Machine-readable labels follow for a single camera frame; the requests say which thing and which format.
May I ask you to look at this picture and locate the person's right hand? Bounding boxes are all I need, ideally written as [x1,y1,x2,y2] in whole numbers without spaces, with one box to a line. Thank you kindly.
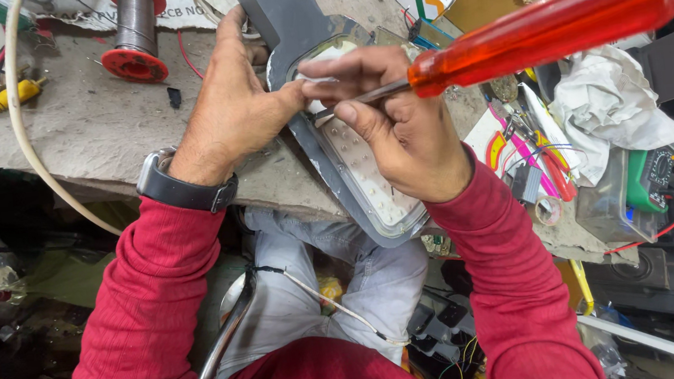
[296,38,477,215]

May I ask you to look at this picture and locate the person's left hand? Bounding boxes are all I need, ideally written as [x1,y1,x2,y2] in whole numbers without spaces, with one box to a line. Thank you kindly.
[154,0,316,191]

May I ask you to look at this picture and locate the grey LED street light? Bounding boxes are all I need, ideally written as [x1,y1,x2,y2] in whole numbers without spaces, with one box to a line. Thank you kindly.
[233,0,441,260]

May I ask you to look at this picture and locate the red handled screwdriver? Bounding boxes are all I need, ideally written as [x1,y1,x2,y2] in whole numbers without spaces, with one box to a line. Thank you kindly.
[300,0,674,123]

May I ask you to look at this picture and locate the white tissue piece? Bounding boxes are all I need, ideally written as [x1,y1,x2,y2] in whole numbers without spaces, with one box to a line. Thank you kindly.
[291,41,364,117]

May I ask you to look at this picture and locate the black wristwatch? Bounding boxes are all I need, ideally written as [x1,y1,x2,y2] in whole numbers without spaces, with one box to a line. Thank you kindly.
[133,141,241,220]

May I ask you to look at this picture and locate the small grey component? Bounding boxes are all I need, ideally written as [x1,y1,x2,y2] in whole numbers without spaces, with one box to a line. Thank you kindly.
[508,162,546,207]

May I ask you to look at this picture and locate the clear tape roll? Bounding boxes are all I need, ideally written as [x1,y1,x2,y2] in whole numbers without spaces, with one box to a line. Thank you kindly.
[532,194,565,228]

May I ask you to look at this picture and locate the white crumpled cloth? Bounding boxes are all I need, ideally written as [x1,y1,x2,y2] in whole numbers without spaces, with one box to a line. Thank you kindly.
[543,39,674,191]

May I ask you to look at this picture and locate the clear plastic container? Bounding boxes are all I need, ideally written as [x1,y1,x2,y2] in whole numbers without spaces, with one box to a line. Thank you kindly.
[569,144,662,250]

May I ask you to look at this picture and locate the yellow alligator clip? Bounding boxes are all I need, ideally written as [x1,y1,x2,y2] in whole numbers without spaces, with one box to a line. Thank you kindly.
[0,76,51,116]

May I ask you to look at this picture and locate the green digital multimeter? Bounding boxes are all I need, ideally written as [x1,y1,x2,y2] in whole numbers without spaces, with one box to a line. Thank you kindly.
[622,146,674,217]

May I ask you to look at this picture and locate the red wire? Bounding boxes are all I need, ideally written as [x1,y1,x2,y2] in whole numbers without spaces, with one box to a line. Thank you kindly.
[177,28,205,82]

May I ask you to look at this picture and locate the pink handled tool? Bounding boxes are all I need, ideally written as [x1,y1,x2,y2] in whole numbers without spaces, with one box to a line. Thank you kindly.
[488,96,561,204]

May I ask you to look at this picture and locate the red spool of solder wire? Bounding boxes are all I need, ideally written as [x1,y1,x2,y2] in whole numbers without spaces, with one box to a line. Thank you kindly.
[95,0,174,88]

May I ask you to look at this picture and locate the red handled pliers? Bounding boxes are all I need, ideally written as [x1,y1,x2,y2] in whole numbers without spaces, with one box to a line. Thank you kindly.
[530,126,579,205]

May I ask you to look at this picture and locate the thin white wire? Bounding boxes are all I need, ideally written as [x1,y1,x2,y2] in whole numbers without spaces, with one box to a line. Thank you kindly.
[252,253,411,360]

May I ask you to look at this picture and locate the cream electrical cable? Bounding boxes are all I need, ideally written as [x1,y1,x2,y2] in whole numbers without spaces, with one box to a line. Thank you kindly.
[0,0,123,245]

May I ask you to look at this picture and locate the chrome chair frame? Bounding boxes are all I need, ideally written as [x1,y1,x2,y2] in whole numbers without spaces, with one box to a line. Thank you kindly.
[186,270,267,379]

